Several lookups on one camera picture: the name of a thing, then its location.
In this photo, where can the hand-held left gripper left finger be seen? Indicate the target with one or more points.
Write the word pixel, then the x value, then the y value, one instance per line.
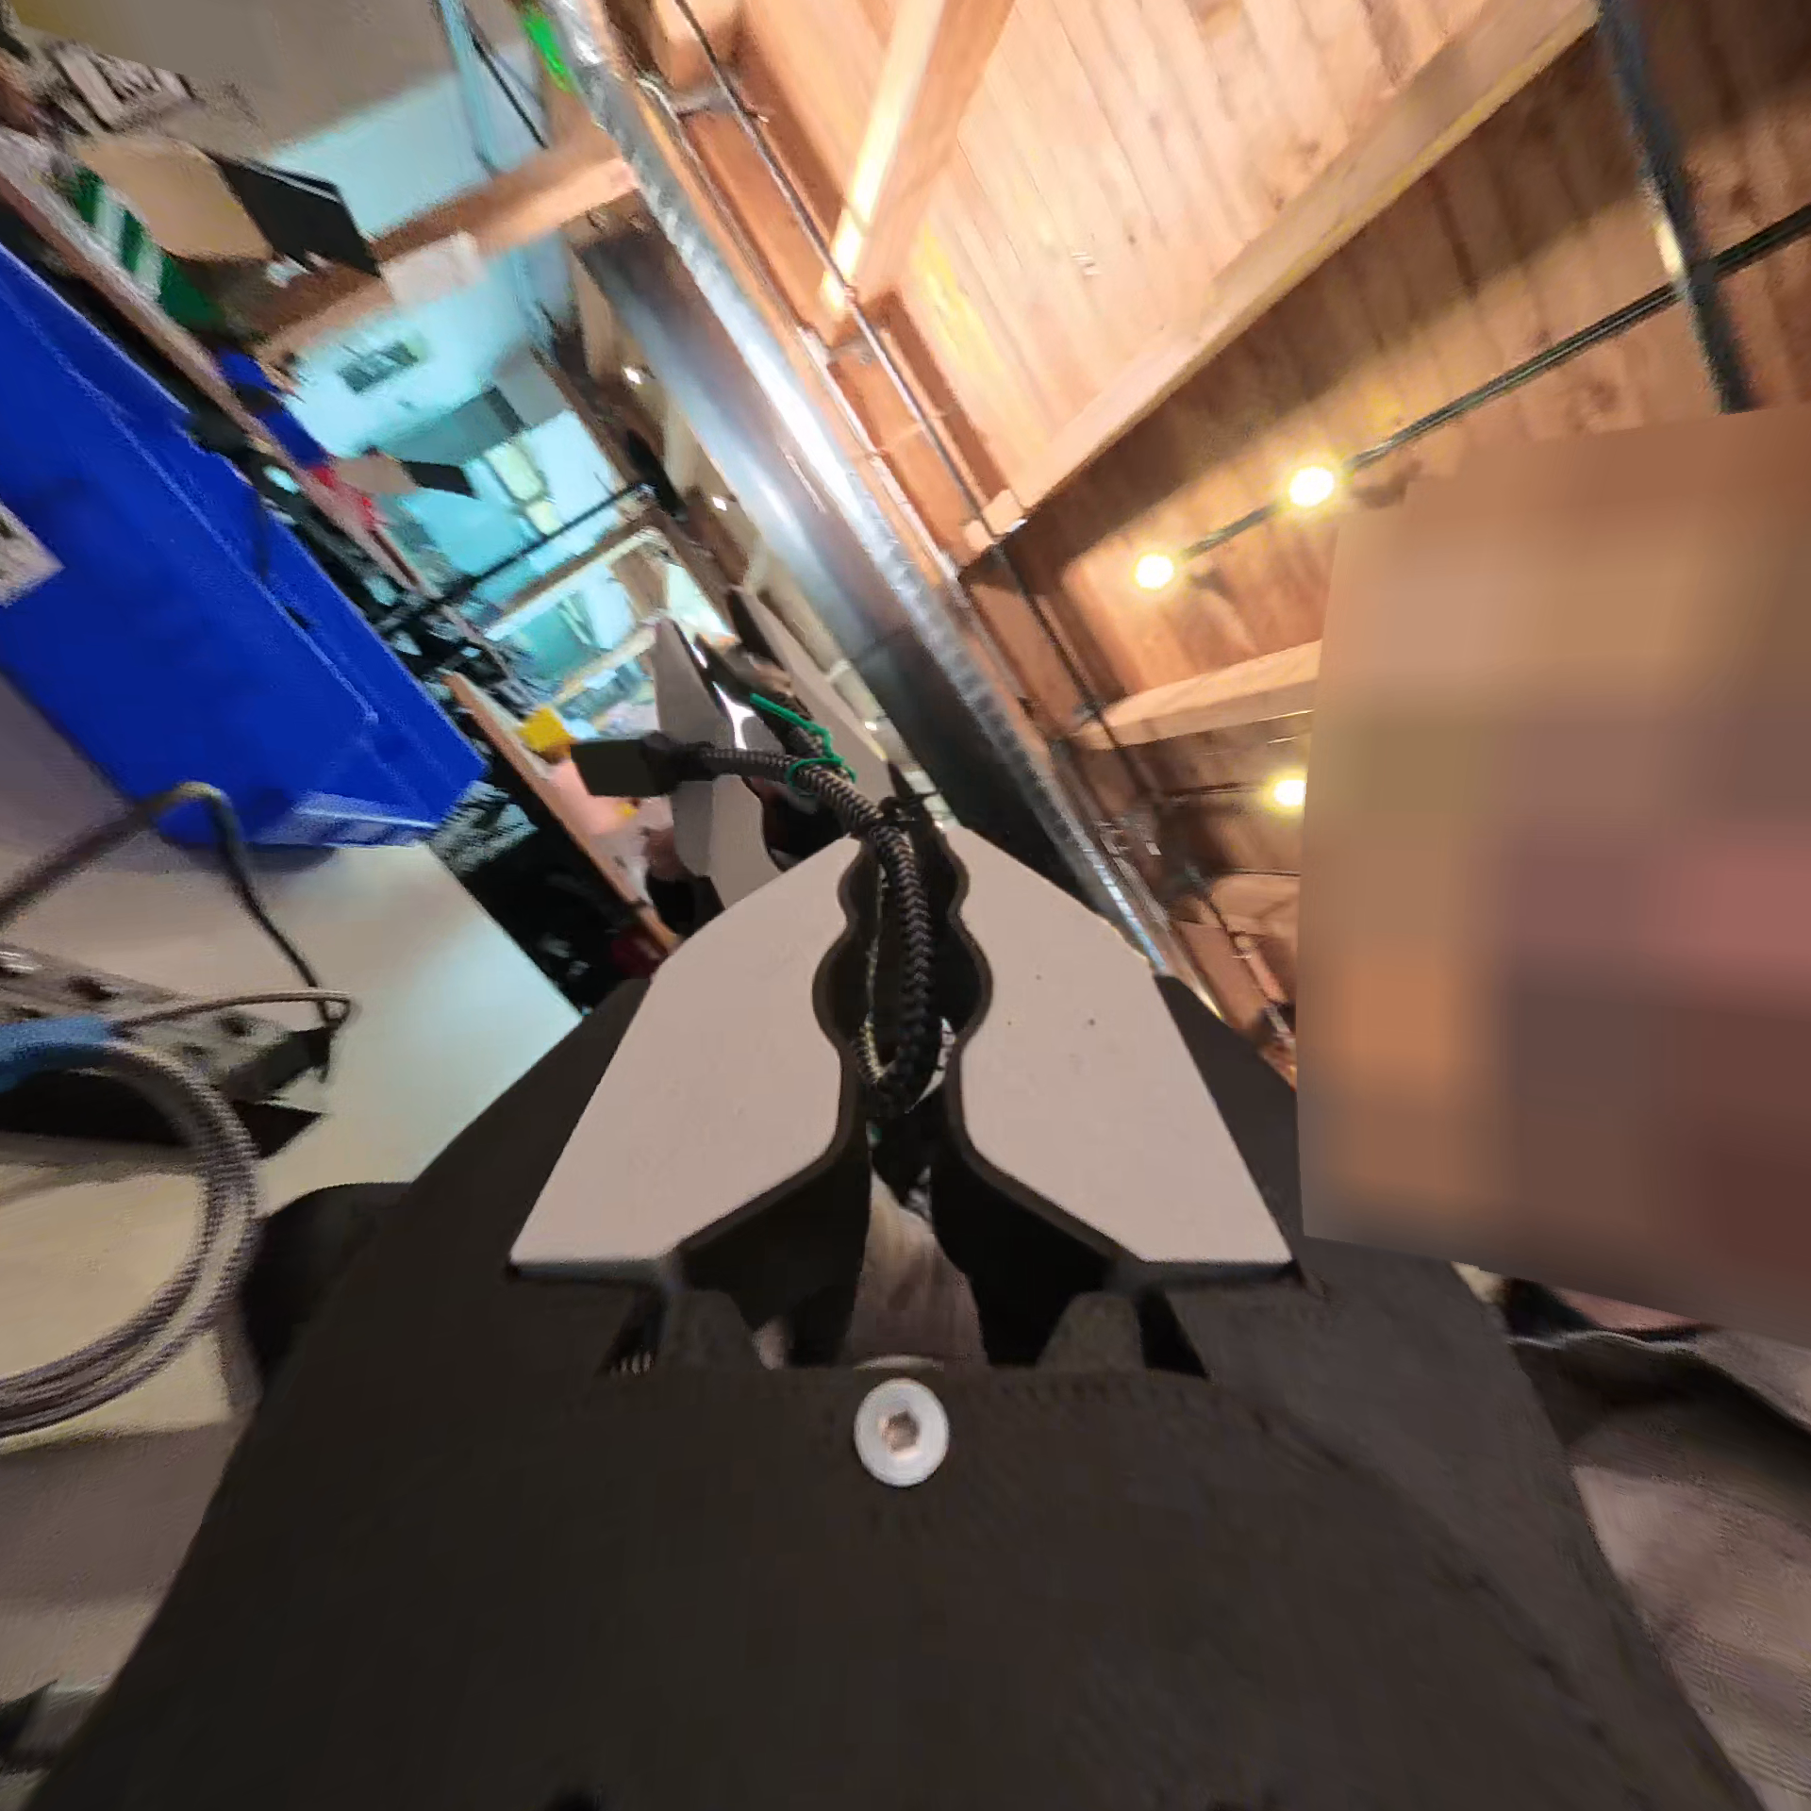
pixel 694 1135

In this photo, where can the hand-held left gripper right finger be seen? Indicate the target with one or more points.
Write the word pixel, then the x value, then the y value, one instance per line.
pixel 1134 1135

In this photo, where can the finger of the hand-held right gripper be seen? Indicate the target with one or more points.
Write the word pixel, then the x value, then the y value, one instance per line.
pixel 709 766

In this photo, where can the black usb hub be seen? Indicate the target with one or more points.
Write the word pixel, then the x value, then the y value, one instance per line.
pixel 170 1062

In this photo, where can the blue plastic bin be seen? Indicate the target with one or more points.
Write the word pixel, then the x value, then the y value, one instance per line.
pixel 170 596

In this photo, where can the black wrist rest pad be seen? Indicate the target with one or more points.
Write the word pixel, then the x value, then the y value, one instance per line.
pixel 313 1261

